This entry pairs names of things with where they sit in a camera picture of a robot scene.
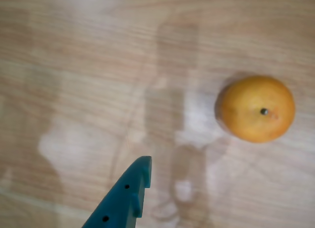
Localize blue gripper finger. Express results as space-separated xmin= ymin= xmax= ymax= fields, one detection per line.
xmin=82 ymin=156 xmax=153 ymax=228

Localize yellowish orange with dark stem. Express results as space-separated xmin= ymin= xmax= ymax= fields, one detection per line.
xmin=216 ymin=75 xmax=296 ymax=144

